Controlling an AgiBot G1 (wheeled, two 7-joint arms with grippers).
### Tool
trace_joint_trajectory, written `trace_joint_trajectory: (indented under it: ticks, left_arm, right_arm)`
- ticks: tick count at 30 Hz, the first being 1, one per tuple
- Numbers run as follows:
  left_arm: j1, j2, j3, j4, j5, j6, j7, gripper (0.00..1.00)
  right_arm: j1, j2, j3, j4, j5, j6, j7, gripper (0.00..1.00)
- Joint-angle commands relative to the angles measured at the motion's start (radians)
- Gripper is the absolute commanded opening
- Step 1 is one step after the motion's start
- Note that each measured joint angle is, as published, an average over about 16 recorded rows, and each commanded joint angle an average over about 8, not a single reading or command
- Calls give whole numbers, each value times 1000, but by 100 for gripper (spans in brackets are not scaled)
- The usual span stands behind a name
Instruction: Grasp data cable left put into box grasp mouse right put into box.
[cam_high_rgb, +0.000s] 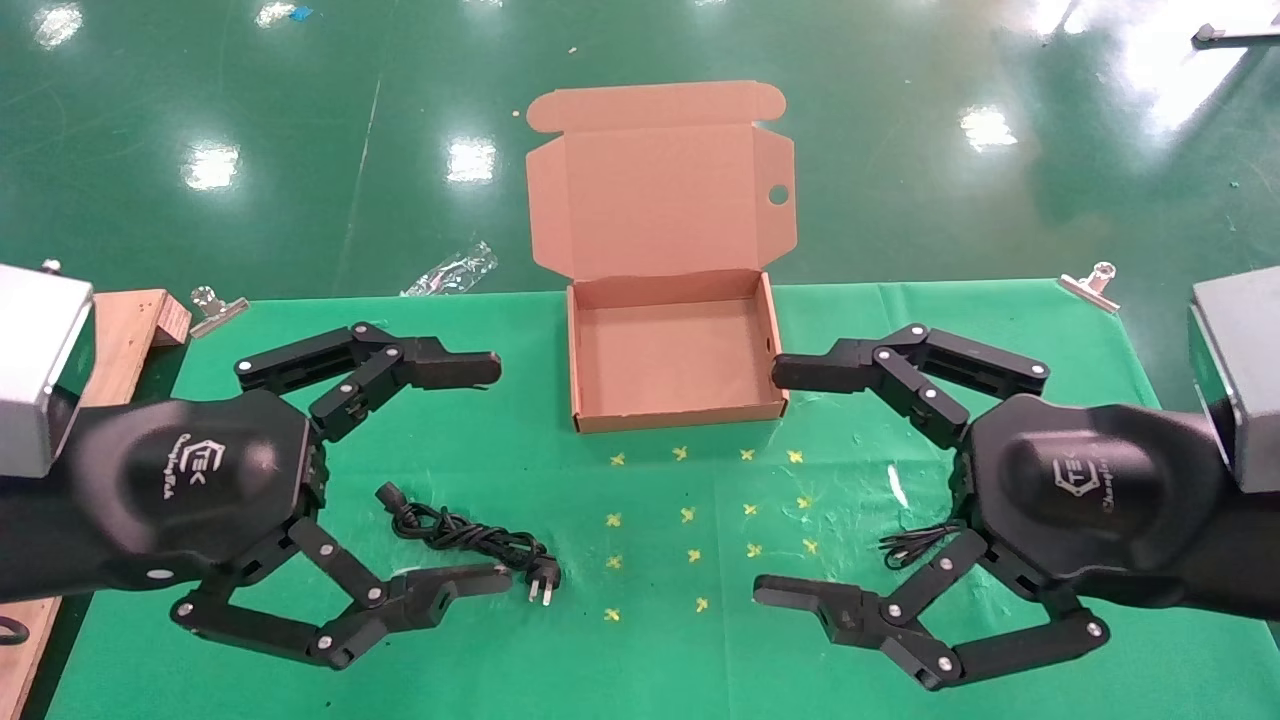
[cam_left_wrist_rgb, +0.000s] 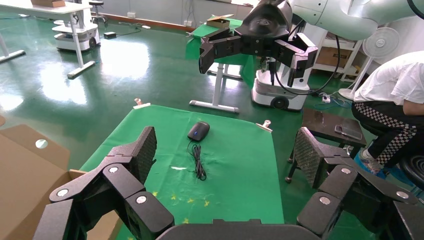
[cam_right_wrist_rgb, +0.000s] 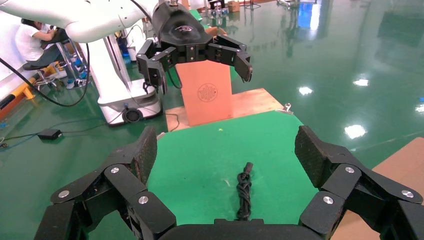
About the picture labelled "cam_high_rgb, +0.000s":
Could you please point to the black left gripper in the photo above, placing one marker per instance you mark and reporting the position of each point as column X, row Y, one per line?
column 150, row 480

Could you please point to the clear plastic wrapper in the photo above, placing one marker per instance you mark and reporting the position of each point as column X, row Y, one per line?
column 450, row 272

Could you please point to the dark metal bar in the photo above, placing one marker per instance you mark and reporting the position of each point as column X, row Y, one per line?
column 1235, row 37

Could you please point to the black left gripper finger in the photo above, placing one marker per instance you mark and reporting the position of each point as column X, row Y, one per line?
column 440, row 365

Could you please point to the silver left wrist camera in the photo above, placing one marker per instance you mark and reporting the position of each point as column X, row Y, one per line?
column 35, row 360

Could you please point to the open brown cardboard box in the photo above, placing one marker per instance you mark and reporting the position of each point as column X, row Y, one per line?
column 660, row 200

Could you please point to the silver binder clip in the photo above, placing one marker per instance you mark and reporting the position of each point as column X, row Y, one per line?
column 1090, row 288
column 215, row 312

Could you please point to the brown wooden board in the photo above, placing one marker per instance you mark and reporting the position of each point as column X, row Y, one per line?
column 130, row 330

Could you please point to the green table cloth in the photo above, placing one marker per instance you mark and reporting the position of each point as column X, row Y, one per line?
column 650, row 660

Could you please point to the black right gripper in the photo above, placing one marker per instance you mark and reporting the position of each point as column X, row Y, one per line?
column 1080, row 480

